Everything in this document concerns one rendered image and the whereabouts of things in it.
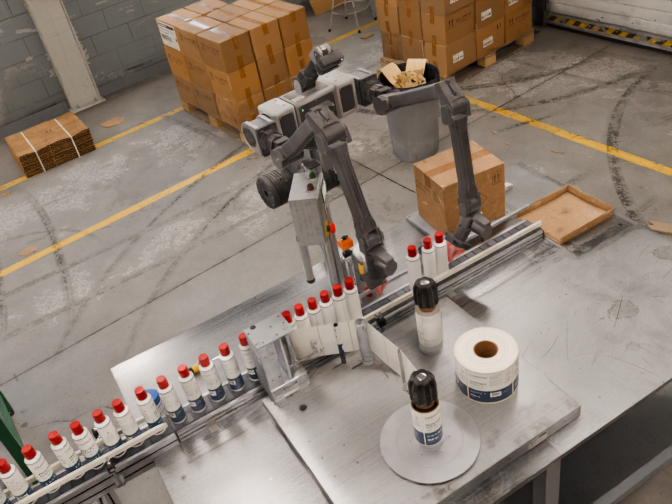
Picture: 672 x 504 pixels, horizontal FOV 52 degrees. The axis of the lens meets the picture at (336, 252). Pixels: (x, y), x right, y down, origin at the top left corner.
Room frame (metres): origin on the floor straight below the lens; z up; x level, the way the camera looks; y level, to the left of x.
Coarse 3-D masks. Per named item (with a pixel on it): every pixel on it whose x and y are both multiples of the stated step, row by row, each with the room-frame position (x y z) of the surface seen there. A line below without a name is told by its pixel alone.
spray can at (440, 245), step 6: (438, 234) 2.08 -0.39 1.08; (438, 240) 2.07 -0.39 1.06; (444, 240) 2.08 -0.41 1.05; (438, 246) 2.06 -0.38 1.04; (444, 246) 2.06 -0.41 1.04; (438, 252) 2.06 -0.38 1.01; (444, 252) 2.06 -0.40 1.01; (438, 258) 2.06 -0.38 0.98; (444, 258) 2.06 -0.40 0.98; (438, 264) 2.06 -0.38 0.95; (444, 264) 2.06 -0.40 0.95; (438, 270) 2.06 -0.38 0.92; (444, 270) 2.06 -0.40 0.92
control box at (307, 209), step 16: (304, 176) 2.03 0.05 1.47; (320, 176) 2.02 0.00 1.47; (304, 192) 1.93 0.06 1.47; (320, 192) 1.94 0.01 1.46; (304, 208) 1.90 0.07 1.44; (320, 208) 1.89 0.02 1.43; (304, 224) 1.90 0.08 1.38; (320, 224) 1.89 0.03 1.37; (304, 240) 1.90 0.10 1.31; (320, 240) 1.89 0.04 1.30
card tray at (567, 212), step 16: (560, 192) 2.50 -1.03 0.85; (576, 192) 2.47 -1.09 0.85; (528, 208) 2.43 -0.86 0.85; (544, 208) 2.43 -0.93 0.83; (560, 208) 2.41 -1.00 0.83; (576, 208) 2.38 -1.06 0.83; (592, 208) 2.36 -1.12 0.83; (608, 208) 2.31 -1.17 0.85; (544, 224) 2.32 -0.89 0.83; (560, 224) 2.30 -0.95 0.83; (576, 224) 2.28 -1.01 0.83; (592, 224) 2.24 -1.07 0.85; (560, 240) 2.19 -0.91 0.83
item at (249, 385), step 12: (516, 228) 2.27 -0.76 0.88; (540, 228) 2.24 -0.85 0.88; (492, 240) 2.23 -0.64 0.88; (516, 240) 2.20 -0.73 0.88; (468, 252) 2.18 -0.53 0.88; (480, 252) 2.17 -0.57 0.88; (492, 252) 2.15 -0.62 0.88; (456, 264) 2.13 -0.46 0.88; (408, 288) 2.04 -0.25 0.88; (384, 300) 2.00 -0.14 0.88; (408, 300) 1.98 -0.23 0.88; (384, 312) 1.94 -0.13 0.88; (228, 384) 1.74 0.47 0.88; (252, 384) 1.71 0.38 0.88; (204, 396) 1.70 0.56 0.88; (228, 396) 1.68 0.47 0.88; (216, 408) 1.64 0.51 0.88; (192, 420) 1.61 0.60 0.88
